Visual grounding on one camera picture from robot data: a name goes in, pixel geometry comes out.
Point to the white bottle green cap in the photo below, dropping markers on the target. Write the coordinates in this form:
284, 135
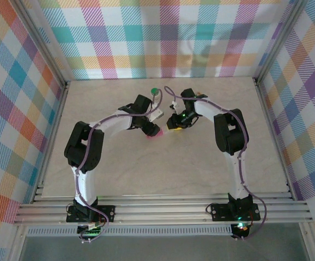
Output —
154, 91

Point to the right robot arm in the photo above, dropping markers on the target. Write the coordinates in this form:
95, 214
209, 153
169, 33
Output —
237, 176

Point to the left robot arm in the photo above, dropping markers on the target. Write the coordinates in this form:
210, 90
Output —
84, 185

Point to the left controller board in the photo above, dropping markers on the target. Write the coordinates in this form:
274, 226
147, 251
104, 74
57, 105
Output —
92, 233

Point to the controller board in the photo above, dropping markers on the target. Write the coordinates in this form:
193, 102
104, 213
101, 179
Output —
92, 233
240, 227

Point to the right controller board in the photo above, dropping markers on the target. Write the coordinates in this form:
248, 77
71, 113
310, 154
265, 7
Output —
240, 227

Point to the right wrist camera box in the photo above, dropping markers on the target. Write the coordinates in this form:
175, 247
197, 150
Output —
174, 106

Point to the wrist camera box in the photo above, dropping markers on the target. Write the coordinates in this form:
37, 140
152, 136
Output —
174, 106
156, 114

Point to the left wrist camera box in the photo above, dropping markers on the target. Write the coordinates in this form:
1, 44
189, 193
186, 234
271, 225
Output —
156, 114

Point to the aluminium front rail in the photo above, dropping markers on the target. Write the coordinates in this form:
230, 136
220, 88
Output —
160, 210

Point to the aluminium side rail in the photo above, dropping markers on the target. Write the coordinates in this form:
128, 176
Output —
269, 114
51, 136

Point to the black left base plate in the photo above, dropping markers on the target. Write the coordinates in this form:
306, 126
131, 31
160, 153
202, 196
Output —
107, 212

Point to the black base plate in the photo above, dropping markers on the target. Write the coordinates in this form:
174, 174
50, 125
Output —
107, 212
220, 210

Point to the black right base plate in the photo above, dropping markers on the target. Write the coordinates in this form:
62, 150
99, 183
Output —
220, 210

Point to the aluminium rear frame post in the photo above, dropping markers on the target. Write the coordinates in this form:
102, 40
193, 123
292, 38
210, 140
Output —
42, 40
280, 40

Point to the aluminium frame leg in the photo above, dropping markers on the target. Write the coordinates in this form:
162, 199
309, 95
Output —
311, 244
17, 244

